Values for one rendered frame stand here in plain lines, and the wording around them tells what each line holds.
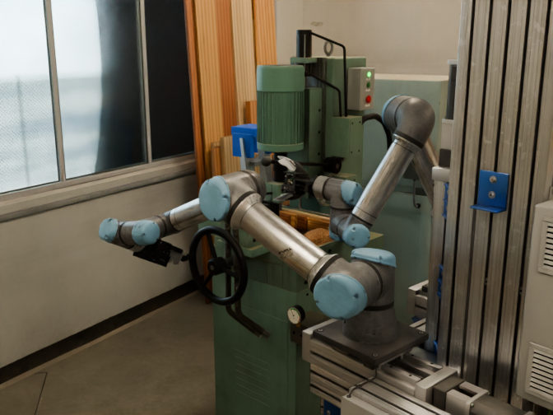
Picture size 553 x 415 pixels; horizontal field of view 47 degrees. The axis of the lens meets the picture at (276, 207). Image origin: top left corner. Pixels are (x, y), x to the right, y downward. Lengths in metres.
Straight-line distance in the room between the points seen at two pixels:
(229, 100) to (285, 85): 1.75
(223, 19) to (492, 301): 2.80
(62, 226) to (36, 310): 0.43
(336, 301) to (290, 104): 0.98
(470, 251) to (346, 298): 0.35
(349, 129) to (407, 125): 0.56
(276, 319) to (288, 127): 0.70
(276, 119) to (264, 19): 2.08
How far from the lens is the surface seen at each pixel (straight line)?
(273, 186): 2.40
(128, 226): 2.02
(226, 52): 4.03
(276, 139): 2.33
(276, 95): 2.31
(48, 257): 3.34
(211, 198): 1.69
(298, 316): 2.23
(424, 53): 4.57
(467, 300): 1.71
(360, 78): 2.50
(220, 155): 3.76
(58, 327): 3.48
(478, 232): 1.64
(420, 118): 1.91
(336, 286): 1.52
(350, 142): 2.44
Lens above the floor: 1.57
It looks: 14 degrees down
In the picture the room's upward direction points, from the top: straight up
